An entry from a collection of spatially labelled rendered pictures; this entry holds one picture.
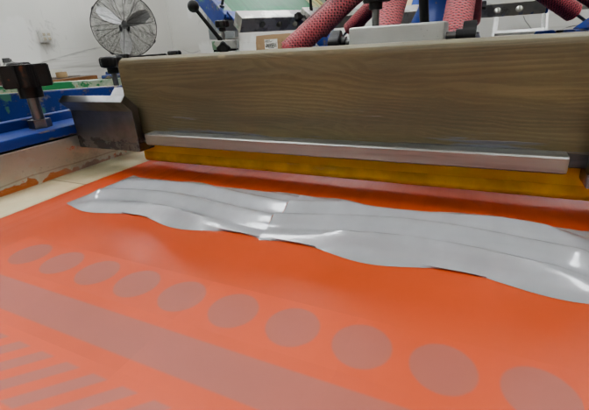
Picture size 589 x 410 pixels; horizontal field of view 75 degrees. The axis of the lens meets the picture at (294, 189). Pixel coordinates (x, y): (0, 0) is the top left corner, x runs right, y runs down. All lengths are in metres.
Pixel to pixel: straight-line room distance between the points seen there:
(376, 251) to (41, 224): 0.23
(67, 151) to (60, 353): 0.28
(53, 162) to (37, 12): 4.31
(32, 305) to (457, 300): 0.20
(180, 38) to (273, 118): 5.50
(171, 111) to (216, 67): 0.07
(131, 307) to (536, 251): 0.20
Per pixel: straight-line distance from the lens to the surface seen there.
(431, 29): 0.55
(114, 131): 0.41
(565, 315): 0.20
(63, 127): 0.44
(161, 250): 0.24
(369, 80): 0.27
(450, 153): 0.26
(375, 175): 0.30
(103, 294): 0.22
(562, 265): 0.22
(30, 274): 0.26
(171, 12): 5.87
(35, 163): 0.43
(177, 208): 0.29
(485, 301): 0.19
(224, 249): 0.23
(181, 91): 0.35
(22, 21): 4.63
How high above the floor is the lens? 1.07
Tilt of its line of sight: 21 degrees down
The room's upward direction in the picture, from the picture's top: 4 degrees counter-clockwise
